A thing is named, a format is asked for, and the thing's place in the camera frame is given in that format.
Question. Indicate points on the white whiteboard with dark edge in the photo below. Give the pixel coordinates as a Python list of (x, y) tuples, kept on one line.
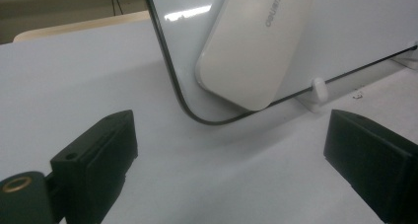
[(182, 56)]

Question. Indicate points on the white whiteboard eraser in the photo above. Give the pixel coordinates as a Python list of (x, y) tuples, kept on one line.
[(249, 56)]

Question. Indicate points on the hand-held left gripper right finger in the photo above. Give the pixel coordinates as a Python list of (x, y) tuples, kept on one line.
[(374, 161)]

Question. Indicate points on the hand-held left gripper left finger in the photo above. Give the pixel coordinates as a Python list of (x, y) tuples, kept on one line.
[(95, 164)]

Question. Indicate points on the white plastic whiteboard stand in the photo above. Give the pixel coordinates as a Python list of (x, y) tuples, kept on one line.
[(319, 90)]

